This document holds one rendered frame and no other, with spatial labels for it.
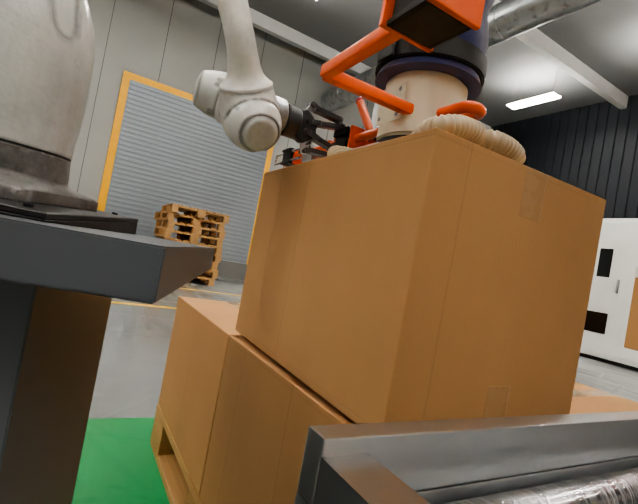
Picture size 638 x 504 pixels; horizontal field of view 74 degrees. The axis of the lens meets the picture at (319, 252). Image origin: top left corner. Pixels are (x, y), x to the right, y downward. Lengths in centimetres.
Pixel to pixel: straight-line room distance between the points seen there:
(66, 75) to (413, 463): 55
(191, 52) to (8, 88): 1045
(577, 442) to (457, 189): 38
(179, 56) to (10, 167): 1036
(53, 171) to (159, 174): 951
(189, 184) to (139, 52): 294
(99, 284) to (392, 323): 36
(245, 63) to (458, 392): 65
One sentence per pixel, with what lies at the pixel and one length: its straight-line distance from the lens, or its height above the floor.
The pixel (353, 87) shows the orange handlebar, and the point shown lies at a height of 107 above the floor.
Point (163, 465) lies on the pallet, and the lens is 160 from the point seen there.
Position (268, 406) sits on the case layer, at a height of 48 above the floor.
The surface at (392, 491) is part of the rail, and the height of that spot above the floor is 60.
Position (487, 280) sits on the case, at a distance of 63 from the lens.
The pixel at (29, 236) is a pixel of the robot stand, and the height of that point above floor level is 74.
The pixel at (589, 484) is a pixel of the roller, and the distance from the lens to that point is 68.
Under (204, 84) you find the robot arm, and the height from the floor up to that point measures 108.
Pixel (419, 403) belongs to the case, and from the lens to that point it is 59.
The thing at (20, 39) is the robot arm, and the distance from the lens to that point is 56.
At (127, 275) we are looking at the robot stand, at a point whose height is 73.
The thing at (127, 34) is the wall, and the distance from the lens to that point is 1080.
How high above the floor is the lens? 76
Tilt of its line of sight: 1 degrees up
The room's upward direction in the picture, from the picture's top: 10 degrees clockwise
